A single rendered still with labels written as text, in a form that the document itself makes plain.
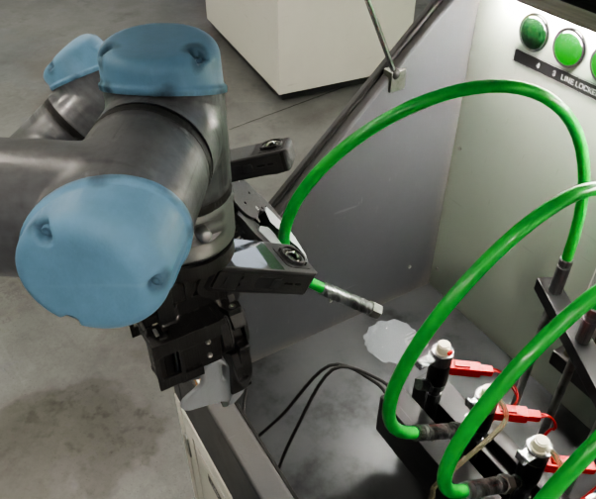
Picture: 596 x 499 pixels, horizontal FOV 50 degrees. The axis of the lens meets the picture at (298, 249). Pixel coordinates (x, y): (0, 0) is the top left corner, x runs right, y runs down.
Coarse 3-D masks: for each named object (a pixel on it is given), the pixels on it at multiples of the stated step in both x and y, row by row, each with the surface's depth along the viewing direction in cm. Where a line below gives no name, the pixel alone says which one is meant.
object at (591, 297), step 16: (592, 288) 54; (576, 304) 53; (592, 304) 53; (560, 320) 53; (576, 320) 53; (544, 336) 53; (528, 352) 53; (512, 368) 54; (496, 384) 54; (512, 384) 54; (480, 400) 55; (496, 400) 54; (480, 416) 55; (464, 432) 55; (448, 448) 57; (464, 448) 56; (448, 464) 57; (448, 480) 59; (480, 480) 67; (496, 480) 69; (512, 480) 71; (448, 496) 62; (464, 496) 64; (480, 496) 66
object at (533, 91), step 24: (432, 96) 65; (456, 96) 65; (528, 96) 67; (552, 96) 67; (384, 120) 66; (576, 120) 70; (576, 144) 72; (288, 216) 72; (576, 216) 79; (288, 240) 74; (576, 240) 81; (312, 288) 80
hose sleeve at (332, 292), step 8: (328, 288) 80; (336, 288) 81; (328, 296) 81; (336, 296) 81; (344, 296) 82; (352, 296) 82; (344, 304) 82; (352, 304) 82; (360, 304) 83; (368, 304) 84; (368, 312) 84
